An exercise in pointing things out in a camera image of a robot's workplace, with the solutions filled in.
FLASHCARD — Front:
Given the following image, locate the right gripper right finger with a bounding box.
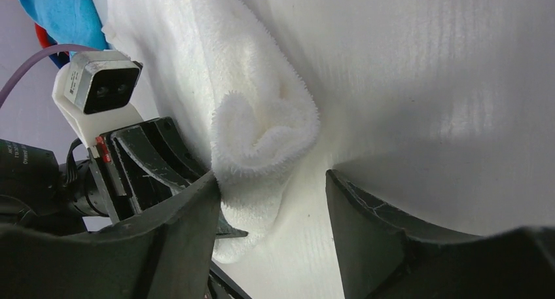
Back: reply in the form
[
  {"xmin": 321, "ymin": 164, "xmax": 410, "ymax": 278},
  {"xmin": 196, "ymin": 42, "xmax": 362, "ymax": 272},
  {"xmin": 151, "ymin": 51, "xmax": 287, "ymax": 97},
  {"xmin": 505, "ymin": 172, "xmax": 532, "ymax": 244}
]
[{"xmin": 326, "ymin": 169, "xmax": 554, "ymax": 298}]

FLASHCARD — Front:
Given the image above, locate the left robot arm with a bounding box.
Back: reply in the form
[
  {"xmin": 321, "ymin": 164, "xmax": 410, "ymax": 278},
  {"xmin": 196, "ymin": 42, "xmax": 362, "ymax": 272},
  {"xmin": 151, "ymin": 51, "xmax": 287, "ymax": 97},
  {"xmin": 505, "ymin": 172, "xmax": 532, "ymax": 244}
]
[{"xmin": 1, "ymin": 117, "xmax": 206, "ymax": 239}]

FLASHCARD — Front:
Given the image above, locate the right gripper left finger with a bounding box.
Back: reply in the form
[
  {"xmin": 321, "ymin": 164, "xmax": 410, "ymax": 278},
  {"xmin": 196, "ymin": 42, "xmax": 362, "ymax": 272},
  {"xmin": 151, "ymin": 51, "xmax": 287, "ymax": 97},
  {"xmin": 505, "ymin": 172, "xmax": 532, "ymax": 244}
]
[{"xmin": 1, "ymin": 173, "xmax": 220, "ymax": 298}]

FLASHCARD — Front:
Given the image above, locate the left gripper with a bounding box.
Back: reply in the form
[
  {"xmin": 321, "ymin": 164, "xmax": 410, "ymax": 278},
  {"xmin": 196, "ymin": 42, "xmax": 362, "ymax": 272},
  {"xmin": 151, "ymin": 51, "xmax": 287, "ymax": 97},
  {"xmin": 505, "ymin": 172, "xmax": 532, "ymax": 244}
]
[{"xmin": 65, "ymin": 117, "xmax": 207, "ymax": 223}]

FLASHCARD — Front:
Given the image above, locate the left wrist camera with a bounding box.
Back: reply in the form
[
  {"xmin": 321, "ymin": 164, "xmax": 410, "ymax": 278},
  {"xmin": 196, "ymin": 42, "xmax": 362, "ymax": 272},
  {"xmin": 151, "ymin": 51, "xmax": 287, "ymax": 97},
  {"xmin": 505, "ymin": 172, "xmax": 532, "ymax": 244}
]
[{"xmin": 52, "ymin": 50, "xmax": 143, "ymax": 149}]

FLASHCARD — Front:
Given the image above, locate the white towel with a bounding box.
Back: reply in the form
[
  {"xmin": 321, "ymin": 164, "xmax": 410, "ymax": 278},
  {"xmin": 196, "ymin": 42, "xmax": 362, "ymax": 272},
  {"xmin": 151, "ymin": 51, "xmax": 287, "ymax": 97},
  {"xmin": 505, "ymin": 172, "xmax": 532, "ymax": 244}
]
[{"xmin": 103, "ymin": 0, "xmax": 319, "ymax": 264}]

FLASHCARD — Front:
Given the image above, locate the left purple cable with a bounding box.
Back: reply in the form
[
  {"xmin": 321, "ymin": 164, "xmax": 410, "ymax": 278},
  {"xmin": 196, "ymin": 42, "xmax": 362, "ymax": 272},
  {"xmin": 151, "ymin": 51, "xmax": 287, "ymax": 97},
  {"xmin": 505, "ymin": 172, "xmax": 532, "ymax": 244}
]
[{"xmin": 0, "ymin": 43, "xmax": 98, "ymax": 109}]

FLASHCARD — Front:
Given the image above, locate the red and blue towel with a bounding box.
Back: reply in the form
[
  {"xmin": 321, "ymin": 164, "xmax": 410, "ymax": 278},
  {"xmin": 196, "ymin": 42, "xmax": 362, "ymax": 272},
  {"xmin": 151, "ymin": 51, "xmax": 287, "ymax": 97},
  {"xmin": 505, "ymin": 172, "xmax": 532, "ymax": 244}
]
[{"xmin": 34, "ymin": 24, "xmax": 70, "ymax": 69}]

